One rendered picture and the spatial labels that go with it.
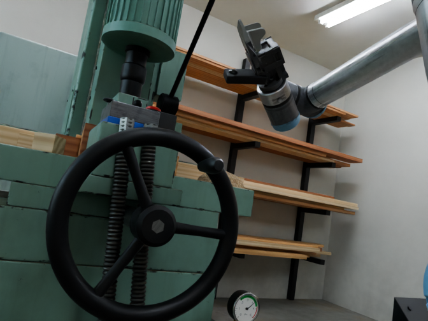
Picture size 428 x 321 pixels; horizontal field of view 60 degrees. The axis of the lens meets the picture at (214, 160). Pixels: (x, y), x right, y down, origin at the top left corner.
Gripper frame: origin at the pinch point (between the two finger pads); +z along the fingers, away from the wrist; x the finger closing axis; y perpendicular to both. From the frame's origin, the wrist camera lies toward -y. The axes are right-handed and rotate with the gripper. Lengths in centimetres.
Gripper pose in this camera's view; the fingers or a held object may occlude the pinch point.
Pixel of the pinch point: (238, 25)
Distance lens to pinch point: 99.0
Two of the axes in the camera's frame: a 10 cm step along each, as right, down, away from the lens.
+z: -4.1, -6.3, -6.6
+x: 2.1, 6.4, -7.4
